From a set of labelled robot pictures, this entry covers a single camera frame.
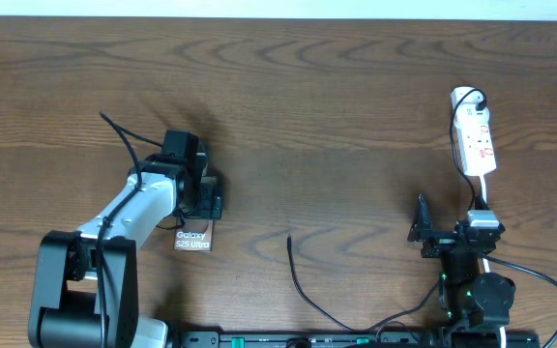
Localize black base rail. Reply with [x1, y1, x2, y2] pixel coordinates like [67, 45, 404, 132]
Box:
[179, 330, 542, 348]

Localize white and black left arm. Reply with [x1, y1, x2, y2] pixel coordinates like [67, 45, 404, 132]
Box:
[27, 152, 222, 347]

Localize white power strip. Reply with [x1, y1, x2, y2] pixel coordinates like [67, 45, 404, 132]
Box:
[454, 122, 497, 177]

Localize white USB charger adapter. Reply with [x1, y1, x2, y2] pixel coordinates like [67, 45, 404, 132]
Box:
[451, 86, 490, 129]

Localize black USB charger cable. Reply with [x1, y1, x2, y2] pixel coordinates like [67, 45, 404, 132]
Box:
[285, 87, 488, 334]

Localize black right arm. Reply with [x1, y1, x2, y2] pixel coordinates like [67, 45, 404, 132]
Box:
[407, 194, 515, 347]

